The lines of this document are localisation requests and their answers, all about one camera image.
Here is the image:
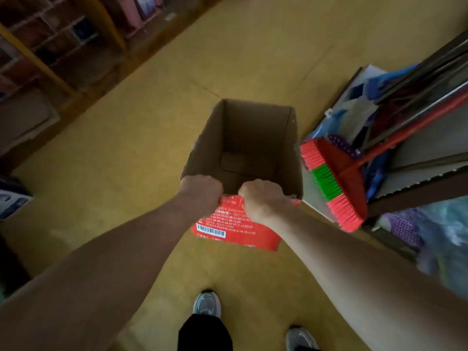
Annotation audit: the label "person's right hand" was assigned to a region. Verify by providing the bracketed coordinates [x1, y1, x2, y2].
[237, 179, 295, 228]

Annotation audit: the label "person's left hand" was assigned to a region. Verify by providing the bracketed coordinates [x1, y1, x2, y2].
[179, 175, 225, 215]

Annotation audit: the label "brown cardboard box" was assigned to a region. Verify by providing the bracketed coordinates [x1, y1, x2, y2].
[181, 98, 304, 252]

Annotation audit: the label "person's left forearm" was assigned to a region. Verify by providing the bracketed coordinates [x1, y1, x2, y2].
[0, 192, 216, 351]

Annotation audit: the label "person's right forearm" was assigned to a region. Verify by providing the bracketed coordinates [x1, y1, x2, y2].
[267, 208, 468, 351]

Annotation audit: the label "person's black white shoe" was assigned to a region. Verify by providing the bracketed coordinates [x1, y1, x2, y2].
[193, 290, 222, 319]
[285, 326, 320, 351]

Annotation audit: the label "person's black trousers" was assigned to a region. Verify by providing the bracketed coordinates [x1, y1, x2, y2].
[177, 312, 235, 351]

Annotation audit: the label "red green bristle broom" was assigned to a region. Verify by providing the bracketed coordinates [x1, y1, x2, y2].
[300, 90, 468, 233]

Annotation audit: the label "blue printed bags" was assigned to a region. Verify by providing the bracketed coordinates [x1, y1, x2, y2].
[307, 63, 425, 202]

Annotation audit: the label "bundle of broom handles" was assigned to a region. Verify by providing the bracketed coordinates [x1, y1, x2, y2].
[362, 29, 468, 151]

